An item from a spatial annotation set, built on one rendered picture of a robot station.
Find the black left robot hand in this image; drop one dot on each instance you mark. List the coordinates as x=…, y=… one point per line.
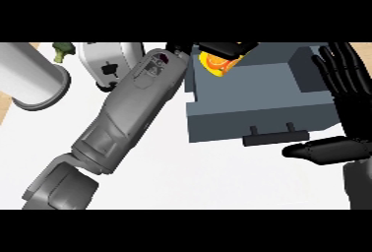
x=224, y=47

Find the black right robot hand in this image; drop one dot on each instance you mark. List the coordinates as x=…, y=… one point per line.
x=346, y=108

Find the yellow orange cup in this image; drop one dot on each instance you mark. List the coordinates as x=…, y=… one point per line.
x=219, y=65

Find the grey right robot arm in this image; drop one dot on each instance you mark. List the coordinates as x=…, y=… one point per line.
x=358, y=185

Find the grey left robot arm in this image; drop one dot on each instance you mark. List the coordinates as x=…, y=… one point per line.
x=123, y=108

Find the grey blue open drawer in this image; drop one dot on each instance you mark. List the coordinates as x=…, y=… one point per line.
x=252, y=95

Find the white silver toaster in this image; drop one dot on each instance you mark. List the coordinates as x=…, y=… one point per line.
x=113, y=62

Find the green broccoli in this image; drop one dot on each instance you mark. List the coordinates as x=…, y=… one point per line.
x=63, y=50

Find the white grey cylinder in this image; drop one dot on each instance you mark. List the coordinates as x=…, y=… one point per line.
x=33, y=77

